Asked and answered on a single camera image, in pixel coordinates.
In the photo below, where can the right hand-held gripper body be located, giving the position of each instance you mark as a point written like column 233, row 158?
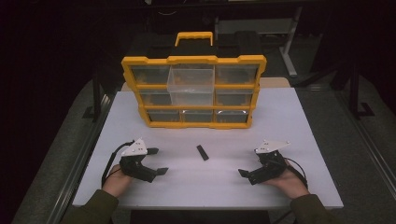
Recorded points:
column 269, row 169

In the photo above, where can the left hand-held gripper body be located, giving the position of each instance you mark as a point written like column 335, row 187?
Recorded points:
column 137, row 168

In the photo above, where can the small black strip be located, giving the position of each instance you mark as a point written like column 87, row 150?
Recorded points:
column 202, row 152

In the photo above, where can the clear plastic drawer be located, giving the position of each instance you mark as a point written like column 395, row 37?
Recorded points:
column 190, row 83

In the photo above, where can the person's left hand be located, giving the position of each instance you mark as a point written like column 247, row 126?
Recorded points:
column 115, row 182

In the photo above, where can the person's right hand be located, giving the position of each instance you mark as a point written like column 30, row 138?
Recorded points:
column 291, row 185

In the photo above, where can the black metal stand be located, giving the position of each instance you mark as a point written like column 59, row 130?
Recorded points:
column 97, row 93
column 355, row 93

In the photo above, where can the beige wooden board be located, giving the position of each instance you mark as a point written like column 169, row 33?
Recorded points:
column 274, row 82

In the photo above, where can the yellow and black drawer organizer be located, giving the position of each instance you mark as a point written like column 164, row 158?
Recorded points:
column 193, row 59

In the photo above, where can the aluminium rail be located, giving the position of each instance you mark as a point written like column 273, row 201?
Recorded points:
column 84, row 155
column 367, row 146

